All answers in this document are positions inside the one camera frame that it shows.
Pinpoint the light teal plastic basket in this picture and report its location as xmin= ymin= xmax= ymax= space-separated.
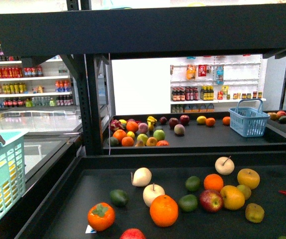
xmin=0 ymin=129 xmax=28 ymax=220

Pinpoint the far yellow lemon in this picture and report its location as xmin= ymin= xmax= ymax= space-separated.
xmin=196 ymin=116 xmax=207 ymax=124

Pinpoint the white sauce shelf unit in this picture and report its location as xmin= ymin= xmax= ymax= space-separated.
xmin=169 ymin=54 xmax=264 ymax=113

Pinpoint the white drinks shelf unit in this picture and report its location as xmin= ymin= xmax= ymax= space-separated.
xmin=0 ymin=46 xmax=78 ymax=108

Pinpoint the black upper shelf board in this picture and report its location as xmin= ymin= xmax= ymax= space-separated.
xmin=0 ymin=3 xmax=286 ymax=59

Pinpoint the far fruit pile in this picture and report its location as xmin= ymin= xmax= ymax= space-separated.
xmin=106 ymin=115 xmax=190 ymax=147

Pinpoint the white pear left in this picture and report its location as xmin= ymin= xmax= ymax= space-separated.
xmin=131 ymin=167 xmax=152 ymax=187

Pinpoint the white pear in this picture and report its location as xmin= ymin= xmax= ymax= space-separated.
xmin=143 ymin=183 xmax=165 ymax=207
xmin=131 ymin=167 xmax=152 ymax=187
xmin=215 ymin=156 xmax=235 ymax=175

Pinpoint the far orange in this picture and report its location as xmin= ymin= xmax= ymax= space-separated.
xmin=205 ymin=118 xmax=216 ymax=127

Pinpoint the white pear front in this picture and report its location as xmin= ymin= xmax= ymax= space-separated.
xmin=143 ymin=183 xmax=165 ymax=207

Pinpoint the green lime rear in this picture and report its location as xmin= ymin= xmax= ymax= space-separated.
xmin=185 ymin=176 xmax=201 ymax=192

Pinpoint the green lime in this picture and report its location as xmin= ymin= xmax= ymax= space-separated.
xmin=178 ymin=194 xmax=198 ymax=213
xmin=185 ymin=176 xmax=201 ymax=192

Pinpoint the dark green avocado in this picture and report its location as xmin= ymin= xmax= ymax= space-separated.
xmin=110 ymin=189 xmax=129 ymax=207

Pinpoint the glass top freezer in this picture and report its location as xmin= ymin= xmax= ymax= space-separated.
xmin=0 ymin=107 xmax=82 ymax=178

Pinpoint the large front orange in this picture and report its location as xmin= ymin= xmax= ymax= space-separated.
xmin=149 ymin=195 xmax=178 ymax=228

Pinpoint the white pear rear right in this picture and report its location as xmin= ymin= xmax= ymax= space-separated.
xmin=215 ymin=156 xmax=235 ymax=175

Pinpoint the small orange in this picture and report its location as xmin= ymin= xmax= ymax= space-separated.
xmin=203 ymin=174 xmax=224 ymax=192

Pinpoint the green lime front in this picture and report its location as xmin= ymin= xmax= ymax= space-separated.
xmin=178 ymin=194 xmax=198 ymax=213

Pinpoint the orange persimmon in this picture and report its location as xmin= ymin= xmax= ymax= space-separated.
xmin=87 ymin=202 xmax=116 ymax=232

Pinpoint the blue plastic basket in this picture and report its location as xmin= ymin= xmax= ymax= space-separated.
xmin=228 ymin=99 xmax=270 ymax=137

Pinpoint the red yellow apple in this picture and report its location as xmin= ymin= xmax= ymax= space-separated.
xmin=199 ymin=189 xmax=224 ymax=213

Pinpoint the yellow apple rear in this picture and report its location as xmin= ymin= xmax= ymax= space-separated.
xmin=237 ymin=168 xmax=260 ymax=190

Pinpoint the yellow orange apple front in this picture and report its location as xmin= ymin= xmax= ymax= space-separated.
xmin=220 ymin=185 xmax=245 ymax=211

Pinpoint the olive kiwi rear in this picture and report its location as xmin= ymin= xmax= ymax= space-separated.
xmin=237 ymin=184 xmax=252 ymax=200

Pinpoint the olive kiwi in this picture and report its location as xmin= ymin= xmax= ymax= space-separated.
xmin=237 ymin=184 xmax=252 ymax=200
xmin=245 ymin=203 xmax=265 ymax=224

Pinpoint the olive kiwi front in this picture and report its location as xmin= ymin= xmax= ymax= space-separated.
xmin=245 ymin=203 xmax=265 ymax=224

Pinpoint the black shelf post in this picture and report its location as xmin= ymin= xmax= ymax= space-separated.
xmin=67 ymin=0 xmax=103 ymax=155

